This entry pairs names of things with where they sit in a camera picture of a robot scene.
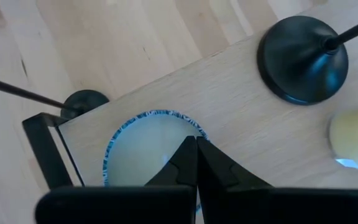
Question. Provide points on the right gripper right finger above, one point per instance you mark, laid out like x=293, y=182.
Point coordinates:
x=244, y=205

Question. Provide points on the wooden shelf black metal frame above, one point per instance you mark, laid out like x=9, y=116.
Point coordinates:
x=228, y=102

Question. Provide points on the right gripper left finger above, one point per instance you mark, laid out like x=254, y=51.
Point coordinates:
x=154, y=205

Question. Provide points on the yellow candle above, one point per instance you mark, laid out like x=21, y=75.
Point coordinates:
x=356, y=137

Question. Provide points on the black metal candlestick holder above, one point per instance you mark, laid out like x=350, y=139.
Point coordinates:
x=300, y=62
x=85, y=101

